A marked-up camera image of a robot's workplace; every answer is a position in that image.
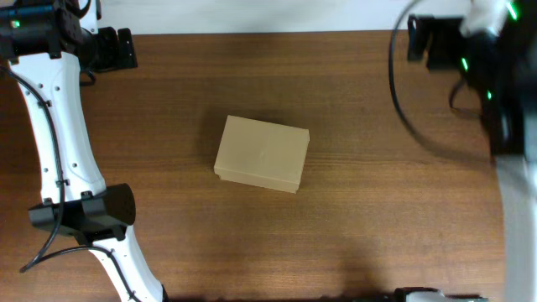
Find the brown cardboard box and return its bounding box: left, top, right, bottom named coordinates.
left=214, top=116, right=310, bottom=194

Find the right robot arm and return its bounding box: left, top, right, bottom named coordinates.
left=396, top=0, right=536, bottom=301

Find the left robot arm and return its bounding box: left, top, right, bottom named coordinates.
left=1, top=0, right=168, bottom=301

